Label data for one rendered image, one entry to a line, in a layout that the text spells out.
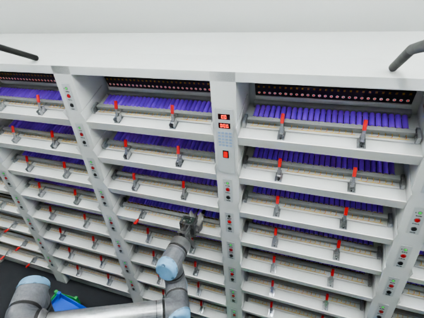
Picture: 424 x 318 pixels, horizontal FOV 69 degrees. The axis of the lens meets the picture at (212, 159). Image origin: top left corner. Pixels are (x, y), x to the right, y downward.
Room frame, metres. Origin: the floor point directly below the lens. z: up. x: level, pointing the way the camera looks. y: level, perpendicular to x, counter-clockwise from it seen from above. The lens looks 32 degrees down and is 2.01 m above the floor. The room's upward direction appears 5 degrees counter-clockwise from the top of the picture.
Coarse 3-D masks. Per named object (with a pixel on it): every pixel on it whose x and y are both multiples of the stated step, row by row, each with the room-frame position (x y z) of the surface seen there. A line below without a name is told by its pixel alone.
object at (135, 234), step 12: (132, 228) 1.33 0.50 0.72; (144, 228) 1.29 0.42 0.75; (156, 228) 1.28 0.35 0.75; (132, 240) 1.25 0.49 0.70; (144, 240) 1.24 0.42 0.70; (156, 240) 1.23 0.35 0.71; (168, 240) 1.22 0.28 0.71; (204, 240) 1.16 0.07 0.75; (216, 240) 1.16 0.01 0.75; (192, 252) 1.12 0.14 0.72; (204, 252) 1.12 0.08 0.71; (216, 252) 1.11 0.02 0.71
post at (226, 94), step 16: (224, 80) 1.03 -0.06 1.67; (224, 96) 1.03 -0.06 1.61; (240, 96) 1.07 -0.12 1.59; (240, 112) 1.07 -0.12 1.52; (224, 176) 1.04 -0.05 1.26; (240, 192) 1.04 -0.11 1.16; (224, 208) 1.04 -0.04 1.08; (224, 224) 1.04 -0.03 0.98; (240, 224) 1.03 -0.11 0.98; (224, 240) 1.04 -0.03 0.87; (224, 256) 1.05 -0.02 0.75; (240, 256) 1.02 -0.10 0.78; (224, 272) 1.05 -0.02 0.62; (240, 272) 1.02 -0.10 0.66; (240, 288) 1.02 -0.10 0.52; (240, 304) 1.02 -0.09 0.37
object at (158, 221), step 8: (120, 200) 1.33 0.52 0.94; (120, 208) 1.31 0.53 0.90; (160, 208) 1.26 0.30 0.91; (120, 216) 1.27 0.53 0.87; (128, 216) 1.25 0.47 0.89; (136, 216) 1.24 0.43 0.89; (152, 216) 1.22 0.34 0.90; (160, 216) 1.22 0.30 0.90; (152, 224) 1.20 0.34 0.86; (160, 224) 1.17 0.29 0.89; (168, 224) 1.17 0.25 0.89; (176, 224) 1.16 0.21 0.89; (200, 232) 1.09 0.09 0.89; (208, 232) 1.09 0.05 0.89; (216, 232) 1.08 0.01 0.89
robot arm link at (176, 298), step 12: (180, 288) 0.78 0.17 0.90; (156, 300) 0.73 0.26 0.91; (168, 300) 0.72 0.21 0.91; (180, 300) 0.72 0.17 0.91; (12, 312) 0.66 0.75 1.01; (24, 312) 0.66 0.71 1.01; (36, 312) 0.66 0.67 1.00; (48, 312) 0.67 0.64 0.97; (60, 312) 0.67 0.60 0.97; (72, 312) 0.67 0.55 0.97; (84, 312) 0.67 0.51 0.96; (96, 312) 0.67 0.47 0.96; (108, 312) 0.67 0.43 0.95; (120, 312) 0.67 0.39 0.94; (132, 312) 0.67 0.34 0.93; (144, 312) 0.67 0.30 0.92; (156, 312) 0.68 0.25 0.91; (168, 312) 0.68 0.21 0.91; (180, 312) 0.67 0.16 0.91
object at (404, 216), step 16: (416, 176) 0.79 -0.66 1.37; (416, 192) 0.78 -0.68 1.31; (400, 208) 0.83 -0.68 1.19; (400, 224) 0.79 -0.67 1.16; (400, 240) 0.78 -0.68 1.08; (416, 240) 0.76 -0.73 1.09; (416, 256) 0.76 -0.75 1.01; (384, 272) 0.79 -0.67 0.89; (400, 272) 0.77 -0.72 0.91; (400, 288) 0.76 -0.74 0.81; (368, 304) 0.81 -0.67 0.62
